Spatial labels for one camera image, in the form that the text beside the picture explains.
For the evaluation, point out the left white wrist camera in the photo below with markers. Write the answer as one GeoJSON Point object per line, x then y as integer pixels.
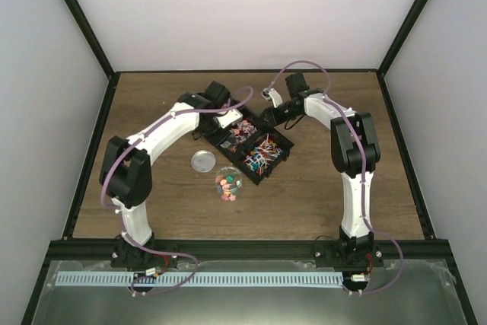
{"type": "Point", "coordinates": [230, 118]}

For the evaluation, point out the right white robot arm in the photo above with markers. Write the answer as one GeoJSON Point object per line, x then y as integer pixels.
{"type": "Point", "coordinates": [355, 152]}

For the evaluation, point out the metal candy scoop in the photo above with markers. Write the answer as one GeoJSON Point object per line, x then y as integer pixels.
{"type": "Point", "coordinates": [226, 142]}

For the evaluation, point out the light blue slotted cable duct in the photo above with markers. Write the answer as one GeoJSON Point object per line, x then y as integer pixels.
{"type": "Point", "coordinates": [201, 279]}

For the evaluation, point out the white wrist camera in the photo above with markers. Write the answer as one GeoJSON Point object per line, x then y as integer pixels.
{"type": "Point", "coordinates": [230, 118]}
{"type": "Point", "coordinates": [271, 95]}

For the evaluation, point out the black three-compartment candy tray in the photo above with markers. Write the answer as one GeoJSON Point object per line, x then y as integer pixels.
{"type": "Point", "coordinates": [236, 156]}

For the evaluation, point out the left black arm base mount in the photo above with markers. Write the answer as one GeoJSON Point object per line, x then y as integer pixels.
{"type": "Point", "coordinates": [127, 256]}

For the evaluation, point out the pile of rainbow lollipops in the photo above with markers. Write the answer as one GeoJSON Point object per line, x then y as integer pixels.
{"type": "Point", "coordinates": [241, 132]}

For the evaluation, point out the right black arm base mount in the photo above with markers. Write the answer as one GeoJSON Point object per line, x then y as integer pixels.
{"type": "Point", "coordinates": [354, 254]}

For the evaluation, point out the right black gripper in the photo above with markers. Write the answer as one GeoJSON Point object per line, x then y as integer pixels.
{"type": "Point", "coordinates": [272, 119]}

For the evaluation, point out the round metal jar lid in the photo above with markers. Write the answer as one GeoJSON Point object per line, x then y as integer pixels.
{"type": "Point", "coordinates": [203, 161]}

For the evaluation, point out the clear glass jar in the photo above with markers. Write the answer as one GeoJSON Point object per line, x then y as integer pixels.
{"type": "Point", "coordinates": [229, 183]}

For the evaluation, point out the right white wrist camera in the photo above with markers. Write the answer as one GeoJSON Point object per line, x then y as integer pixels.
{"type": "Point", "coordinates": [271, 95]}

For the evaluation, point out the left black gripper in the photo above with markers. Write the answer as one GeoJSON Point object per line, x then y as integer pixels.
{"type": "Point", "coordinates": [217, 138]}

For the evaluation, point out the pile of white-stick lollipops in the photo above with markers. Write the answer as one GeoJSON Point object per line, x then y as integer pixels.
{"type": "Point", "coordinates": [260, 157]}

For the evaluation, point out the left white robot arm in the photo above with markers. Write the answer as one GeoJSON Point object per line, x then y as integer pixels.
{"type": "Point", "coordinates": [126, 173]}

